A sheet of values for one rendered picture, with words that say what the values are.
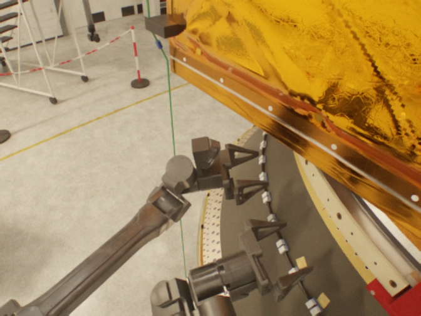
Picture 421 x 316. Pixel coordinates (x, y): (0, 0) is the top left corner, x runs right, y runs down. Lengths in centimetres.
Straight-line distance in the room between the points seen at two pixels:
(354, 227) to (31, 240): 264
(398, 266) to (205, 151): 40
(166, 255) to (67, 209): 110
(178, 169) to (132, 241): 17
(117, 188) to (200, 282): 247
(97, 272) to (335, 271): 48
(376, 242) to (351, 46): 33
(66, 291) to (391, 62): 58
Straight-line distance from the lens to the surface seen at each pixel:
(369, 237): 55
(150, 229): 58
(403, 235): 55
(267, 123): 61
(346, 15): 40
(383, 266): 55
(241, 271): 49
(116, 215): 270
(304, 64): 45
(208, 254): 104
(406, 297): 53
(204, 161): 58
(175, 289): 50
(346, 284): 66
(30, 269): 270
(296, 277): 49
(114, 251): 55
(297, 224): 73
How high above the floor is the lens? 212
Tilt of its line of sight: 43 degrees down
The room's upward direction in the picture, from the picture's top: 2 degrees clockwise
